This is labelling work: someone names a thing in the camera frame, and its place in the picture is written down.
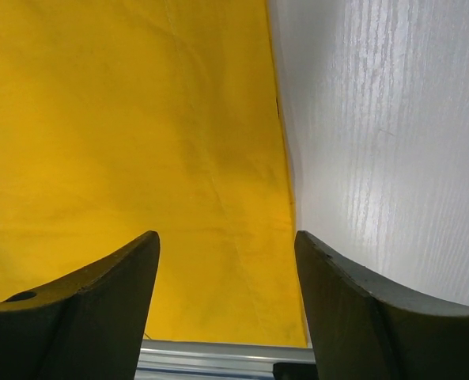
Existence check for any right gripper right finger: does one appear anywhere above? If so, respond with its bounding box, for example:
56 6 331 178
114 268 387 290
294 230 469 379

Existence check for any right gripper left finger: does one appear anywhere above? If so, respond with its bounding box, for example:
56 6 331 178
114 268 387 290
0 231 160 379

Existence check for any yellow pikachu placemat cloth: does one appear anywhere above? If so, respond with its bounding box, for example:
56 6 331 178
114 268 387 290
0 1 307 348

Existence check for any aluminium mounting rail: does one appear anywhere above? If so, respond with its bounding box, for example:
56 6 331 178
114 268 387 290
134 340 316 379

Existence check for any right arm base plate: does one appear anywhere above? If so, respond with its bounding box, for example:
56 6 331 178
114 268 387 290
273 362 319 380

